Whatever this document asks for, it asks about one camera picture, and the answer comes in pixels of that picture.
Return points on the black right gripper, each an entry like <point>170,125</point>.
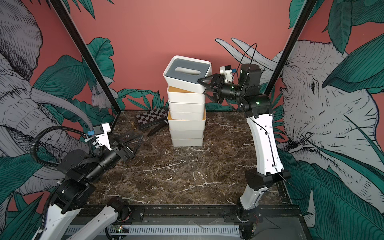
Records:
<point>220,84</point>

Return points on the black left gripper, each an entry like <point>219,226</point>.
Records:
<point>125,155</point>

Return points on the grey lid tissue box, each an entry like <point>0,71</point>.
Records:
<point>184,72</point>
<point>185,116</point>

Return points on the small bamboo lid tissue box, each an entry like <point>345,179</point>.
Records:
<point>176,95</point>

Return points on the large bamboo lid tissue box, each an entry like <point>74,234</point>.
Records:
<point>186,125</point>

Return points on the yellow lid tissue box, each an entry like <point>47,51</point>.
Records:
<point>187,134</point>

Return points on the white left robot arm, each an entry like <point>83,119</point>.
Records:
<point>69,197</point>

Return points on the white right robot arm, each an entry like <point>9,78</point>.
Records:
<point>269,170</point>

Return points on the white bottom tissue box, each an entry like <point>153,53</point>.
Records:
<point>187,142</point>

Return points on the white vented strip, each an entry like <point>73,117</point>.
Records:
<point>184,230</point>

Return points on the folding chess board box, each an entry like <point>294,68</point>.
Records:
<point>151,117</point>

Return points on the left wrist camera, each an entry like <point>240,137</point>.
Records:
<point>99,137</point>

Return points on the black corner frame post right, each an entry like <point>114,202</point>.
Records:
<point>298,27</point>

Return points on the black corner frame post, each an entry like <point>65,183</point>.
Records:
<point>298,27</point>
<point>71,28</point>

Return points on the black corner frame post left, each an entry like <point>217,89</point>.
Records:
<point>71,28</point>

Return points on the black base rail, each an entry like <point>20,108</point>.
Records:
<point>229,213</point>

